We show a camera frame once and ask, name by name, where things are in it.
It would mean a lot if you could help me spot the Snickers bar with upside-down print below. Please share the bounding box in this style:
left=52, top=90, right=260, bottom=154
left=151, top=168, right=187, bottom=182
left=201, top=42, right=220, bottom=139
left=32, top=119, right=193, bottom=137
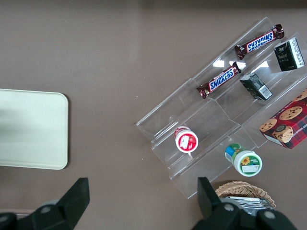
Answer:
left=234, top=23, right=285, bottom=60

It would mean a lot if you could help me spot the Snickers bar with upright print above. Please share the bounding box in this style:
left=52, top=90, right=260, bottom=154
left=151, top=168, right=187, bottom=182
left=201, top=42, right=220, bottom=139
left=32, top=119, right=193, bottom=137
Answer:
left=196, top=61, right=242, bottom=99

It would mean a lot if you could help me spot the silver foil wrapped sandwich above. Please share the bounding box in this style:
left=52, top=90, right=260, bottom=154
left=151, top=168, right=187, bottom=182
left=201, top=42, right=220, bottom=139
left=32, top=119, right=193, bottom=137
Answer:
left=222, top=196, right=274, bottom=216

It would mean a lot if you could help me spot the small dark green drink carton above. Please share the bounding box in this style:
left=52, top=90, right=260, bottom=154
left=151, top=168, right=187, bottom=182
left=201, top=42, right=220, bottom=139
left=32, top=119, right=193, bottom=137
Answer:
left=239, top=73, right=273, bottom=101

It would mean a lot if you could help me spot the red lid yogurt cup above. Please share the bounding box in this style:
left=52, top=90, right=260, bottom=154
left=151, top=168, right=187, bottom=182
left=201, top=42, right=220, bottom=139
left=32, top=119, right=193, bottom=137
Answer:
left=174, top=126, right=199, bottom=153

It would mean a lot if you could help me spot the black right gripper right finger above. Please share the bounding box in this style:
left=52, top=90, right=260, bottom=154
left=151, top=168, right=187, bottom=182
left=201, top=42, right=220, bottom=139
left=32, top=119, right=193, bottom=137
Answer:
left=190, top=177, right=298, bottom=230

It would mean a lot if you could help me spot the red plaid cookie box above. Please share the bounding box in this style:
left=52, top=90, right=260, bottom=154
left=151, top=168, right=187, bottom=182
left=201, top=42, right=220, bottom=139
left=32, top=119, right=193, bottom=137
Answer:
left=259, top=88, right=307, bottom=150

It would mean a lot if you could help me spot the green lid sunflower cup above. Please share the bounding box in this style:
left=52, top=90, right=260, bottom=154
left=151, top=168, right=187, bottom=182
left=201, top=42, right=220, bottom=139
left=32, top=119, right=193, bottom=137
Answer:
left=224, top=143, right=263, bottom=177

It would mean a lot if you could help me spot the woven wicker basket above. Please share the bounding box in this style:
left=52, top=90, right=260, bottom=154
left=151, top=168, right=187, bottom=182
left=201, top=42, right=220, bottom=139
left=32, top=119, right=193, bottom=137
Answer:
left=214, top=181, right=277, bottom=208

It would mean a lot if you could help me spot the large dark green drink carton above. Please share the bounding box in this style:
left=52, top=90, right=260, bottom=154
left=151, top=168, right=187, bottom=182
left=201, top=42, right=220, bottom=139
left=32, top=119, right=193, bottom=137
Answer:
left=273, top=38, right=306, bottom=72

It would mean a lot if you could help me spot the clear acrylic tiered display stand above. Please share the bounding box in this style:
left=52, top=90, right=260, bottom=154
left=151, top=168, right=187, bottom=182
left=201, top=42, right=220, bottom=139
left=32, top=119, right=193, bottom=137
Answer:
left=135, top=16, right=307, bottom=200

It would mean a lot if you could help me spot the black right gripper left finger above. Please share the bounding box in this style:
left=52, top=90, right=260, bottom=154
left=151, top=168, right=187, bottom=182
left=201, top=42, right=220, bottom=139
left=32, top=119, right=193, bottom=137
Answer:
left=0, top=177, right=90, bottom=230

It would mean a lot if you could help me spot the cream plastic tray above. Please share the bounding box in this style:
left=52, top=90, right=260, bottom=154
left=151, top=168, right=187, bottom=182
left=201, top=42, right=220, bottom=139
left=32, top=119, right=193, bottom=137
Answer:
left=0, top=89, right=69, bottom=171

